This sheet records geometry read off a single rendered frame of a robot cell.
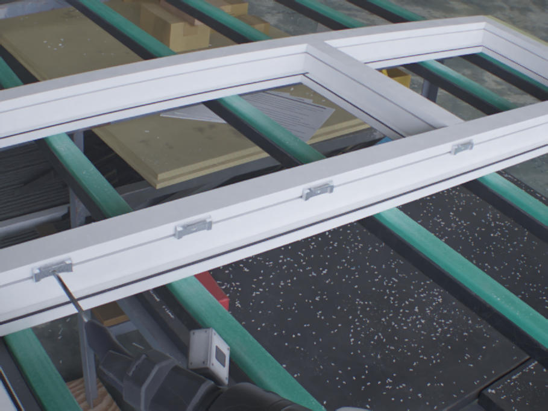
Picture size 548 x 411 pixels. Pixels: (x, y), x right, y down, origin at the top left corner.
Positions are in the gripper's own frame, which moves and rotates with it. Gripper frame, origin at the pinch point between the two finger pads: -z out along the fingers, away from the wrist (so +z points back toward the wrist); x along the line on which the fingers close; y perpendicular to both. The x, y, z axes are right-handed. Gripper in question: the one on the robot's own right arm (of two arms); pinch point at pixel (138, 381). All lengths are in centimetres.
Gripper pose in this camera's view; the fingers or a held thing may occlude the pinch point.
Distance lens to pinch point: 71.7
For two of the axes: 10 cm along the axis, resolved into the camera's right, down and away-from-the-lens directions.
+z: 8.1, 2.3, -5.4
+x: -3.2, -5.9, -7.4
